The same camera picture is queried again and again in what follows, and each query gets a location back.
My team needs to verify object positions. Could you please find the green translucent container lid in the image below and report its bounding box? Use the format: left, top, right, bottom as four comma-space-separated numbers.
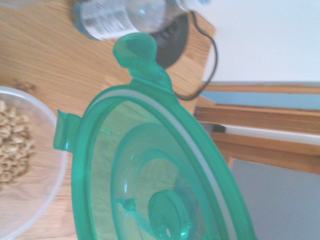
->
53, 32, 258, 240

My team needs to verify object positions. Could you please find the clear plastic food container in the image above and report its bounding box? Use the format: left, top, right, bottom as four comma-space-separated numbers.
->
0, 85, 69, 240

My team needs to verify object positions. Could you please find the black kettle base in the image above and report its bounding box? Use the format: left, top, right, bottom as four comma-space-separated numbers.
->
149, 10, 190, 69

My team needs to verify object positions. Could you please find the wooden side furniture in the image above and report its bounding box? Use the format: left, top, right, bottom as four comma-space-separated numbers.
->
194, 84, 320, 175

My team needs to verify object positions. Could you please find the hint water bottle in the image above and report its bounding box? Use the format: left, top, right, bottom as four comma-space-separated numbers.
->
73, 0, 214, 42

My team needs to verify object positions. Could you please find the black kettle power cord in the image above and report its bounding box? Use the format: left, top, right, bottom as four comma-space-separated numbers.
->
171, 9, 220, 102

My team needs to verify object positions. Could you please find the ring cereal pile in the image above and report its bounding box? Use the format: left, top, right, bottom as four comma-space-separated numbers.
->
0, 99, 36, 192

